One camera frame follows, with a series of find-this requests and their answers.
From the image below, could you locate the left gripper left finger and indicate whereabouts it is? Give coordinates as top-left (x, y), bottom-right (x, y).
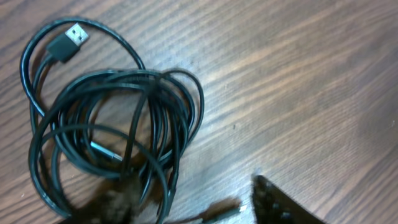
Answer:
top-left (60, 177), bottom-right (142, 224)

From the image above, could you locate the black USB cable thick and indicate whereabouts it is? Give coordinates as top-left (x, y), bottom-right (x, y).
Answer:
top-left (19, 17), bottom-right (199, 214)

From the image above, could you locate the black USB cable thin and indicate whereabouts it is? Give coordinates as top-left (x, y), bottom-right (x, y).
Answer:
top-left (23, 69), bottom-right (205, 223)

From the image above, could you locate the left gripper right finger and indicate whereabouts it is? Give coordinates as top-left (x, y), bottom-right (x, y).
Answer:
top-left (251, 174), bottom-right (326, 224)

